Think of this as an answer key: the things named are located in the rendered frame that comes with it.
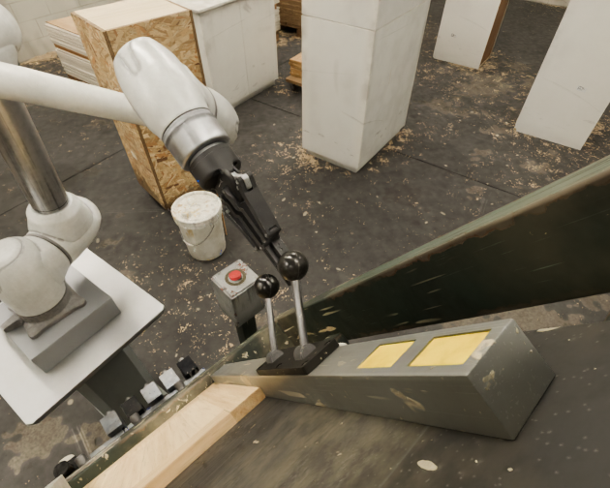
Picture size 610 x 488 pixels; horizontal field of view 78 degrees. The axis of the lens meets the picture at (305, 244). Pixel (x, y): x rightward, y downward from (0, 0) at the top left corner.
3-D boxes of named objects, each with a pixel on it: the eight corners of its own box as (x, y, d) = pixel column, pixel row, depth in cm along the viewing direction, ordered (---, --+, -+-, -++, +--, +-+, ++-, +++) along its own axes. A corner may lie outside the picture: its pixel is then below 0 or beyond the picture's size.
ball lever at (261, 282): (285, 364, 56) (273, 276, 60) (293, 363, 53) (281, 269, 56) (259, 368, 55) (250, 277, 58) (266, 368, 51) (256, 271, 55)
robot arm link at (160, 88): (198, 95, 54) (231, 117, 67) (136, 10, 55) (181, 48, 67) (143, 143, 56) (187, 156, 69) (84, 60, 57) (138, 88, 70)
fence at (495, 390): (233, 376, 105) (225, 363, 105) (557, 375, 21) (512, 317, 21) (218, 387, 103) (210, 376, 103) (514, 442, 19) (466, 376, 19)
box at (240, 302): (245, 289, 141) (239, 257, 128) (265, 309, 135) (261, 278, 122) (218, 308, 136) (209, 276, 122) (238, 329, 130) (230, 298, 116)
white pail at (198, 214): (209, 224, 272) (196, 169, 238) (240, 241, 261) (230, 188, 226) (175, 251, 255) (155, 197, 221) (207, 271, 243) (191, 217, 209)
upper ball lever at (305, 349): (316, 361, 45) (299, 254, 49) (328, 360, 42) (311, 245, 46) (286, 367, 44) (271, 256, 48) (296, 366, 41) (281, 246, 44)
